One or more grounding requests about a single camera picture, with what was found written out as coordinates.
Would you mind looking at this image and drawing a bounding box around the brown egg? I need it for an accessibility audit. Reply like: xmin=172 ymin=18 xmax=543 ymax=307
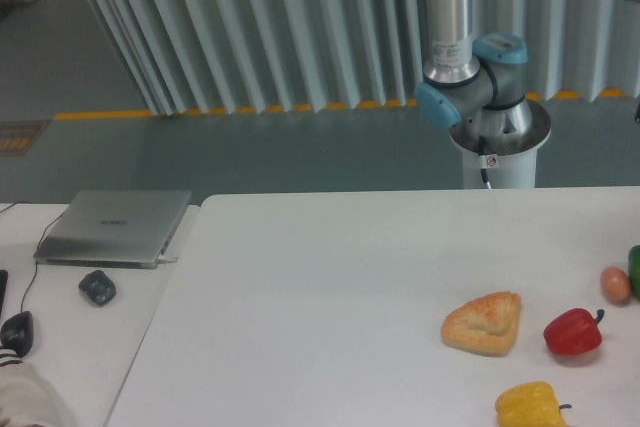
xmin=600 ymin=266 xmax=631 ymax=304

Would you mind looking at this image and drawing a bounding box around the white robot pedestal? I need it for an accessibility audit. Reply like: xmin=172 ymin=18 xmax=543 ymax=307
xmin=449 ymin=99 xmax=551 ymax=189

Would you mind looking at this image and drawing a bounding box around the yellow bell pepper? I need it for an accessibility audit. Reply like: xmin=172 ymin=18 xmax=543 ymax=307
xmin=494 ymin=381 xmax=570 ymax=427

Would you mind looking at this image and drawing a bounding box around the silver closed laptop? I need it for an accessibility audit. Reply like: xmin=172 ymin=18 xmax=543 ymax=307
xmin=34 ymin=190 xmax=191 ymax=269

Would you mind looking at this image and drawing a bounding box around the triangular pastry bread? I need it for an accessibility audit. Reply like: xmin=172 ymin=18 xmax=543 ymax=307
xmin=440 ymin=291 xmax=522 ymax=357

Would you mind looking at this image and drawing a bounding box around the person's striped sleeve forearm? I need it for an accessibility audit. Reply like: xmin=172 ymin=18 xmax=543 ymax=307
xmin=1 ymin=346 xmax=70 ymax=426

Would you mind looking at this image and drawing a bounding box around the black mouse cable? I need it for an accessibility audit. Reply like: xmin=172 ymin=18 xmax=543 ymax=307
xmin=0 ymin=201 xmax=72 ymax=316

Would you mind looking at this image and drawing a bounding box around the black computer mouse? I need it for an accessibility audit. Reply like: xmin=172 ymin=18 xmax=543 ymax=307
xmin=1 ymin=311 xmax=34 ymax=358

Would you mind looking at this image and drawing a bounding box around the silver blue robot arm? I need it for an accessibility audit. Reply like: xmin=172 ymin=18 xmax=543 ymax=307
xmin=414 ymin=0 xmax=639 ymax=128

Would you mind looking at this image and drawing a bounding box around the red bell pepper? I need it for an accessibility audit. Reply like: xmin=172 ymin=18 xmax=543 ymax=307
xmin=543 ymin=308 xmax=605 ymax=356

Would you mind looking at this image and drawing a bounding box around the yellow floor warning sticker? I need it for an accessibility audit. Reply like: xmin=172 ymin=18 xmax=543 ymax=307
xmin=0 ymin=120 xmax=50 ymax=157

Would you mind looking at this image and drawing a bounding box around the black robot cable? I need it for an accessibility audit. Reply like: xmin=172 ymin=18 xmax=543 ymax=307
xmin=478 ymin=134 xmax=494 ymax=190

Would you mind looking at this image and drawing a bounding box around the dark earbuds case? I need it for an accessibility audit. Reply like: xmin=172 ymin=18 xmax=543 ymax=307
xmin=78 ymin=270 xmax=117 ymax=307

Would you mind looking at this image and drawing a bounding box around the black keyboard edge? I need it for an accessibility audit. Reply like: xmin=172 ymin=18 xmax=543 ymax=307
xmin=0 ymin=269 xmax=9 ymax=317

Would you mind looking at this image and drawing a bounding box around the folded grey partition screen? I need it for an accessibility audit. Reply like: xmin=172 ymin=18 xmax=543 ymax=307
xmin=90 ymin=0 xmax=639 ymax=115

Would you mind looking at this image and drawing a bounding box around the green bell pepper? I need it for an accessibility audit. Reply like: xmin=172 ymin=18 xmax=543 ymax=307
xmin=628 ymin=245 xmax=640 ymax=298

